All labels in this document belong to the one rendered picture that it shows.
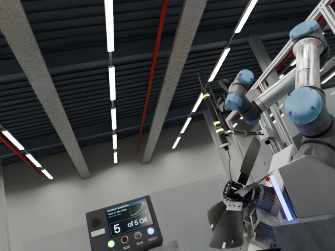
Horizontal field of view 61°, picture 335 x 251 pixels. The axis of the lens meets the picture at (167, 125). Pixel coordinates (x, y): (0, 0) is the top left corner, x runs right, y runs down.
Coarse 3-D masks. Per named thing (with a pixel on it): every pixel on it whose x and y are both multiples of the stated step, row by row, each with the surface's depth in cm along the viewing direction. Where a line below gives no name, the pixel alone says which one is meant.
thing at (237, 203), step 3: (228, 204) 168; (231, 204) 167; (234, 204) 166; (237, 204) 165; (240, 204) 165; (228, 207) 166; (231, 207) 165; (234, 207) 165; (237, 207) 164; (240, 207) 163; (237, 210) 162; (240, 210) 161
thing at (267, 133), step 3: (264, 129) 216; (267, 129) 217; (270, 129) 221; (261, 132) 217; (264, 132) 216; (267, 132) 214; (270, 132) 218; (261, 135) 217; (264, 135) 216; (267, 135) 214; (270, 135) 215; (273, 135) 219; (261, 138) 217; (264, 138) 215; (270, 138) 221
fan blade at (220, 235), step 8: (224, 216) 163; (232, 216) 160; (240, 216) 158; (224, 224) 159; (232, 224) 156; (240, 224) 154; (216, 232) 159; (224, 232) 155; (232, 232) 152; (240, 232) 150; (216, 240) 155; (224, 240) 151; (240, 240) 146; (216, 248) 152
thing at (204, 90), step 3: (201, 87) 186; (201, 90) 185; (204, 90) 183; (204, 93) 186; (219, 135) 174; (222, 135) 173; (222, 138) 172; (225, 138) 172; (222, 141) 172; (225, 141) 172; (225, 147) 171; (228, 147) 171; (225, 150) 172
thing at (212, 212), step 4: (216, 204) 186; (220, 204) 182; (224, 204) 179; (212, 208) 190; (216, 208) 185; (220, 208) 182; (224, 208) 179; (208, 212) 195; (212, 212) 189; (216, 212) 185; (220, 212) 182; (208, 216) 194; (212, 216) 189; (216, 216) 185; (220, 216) 182; (208, 220) 194; (212, 220) 189; (216, 220) 185; (216, 224) 185; (212, 228) 188
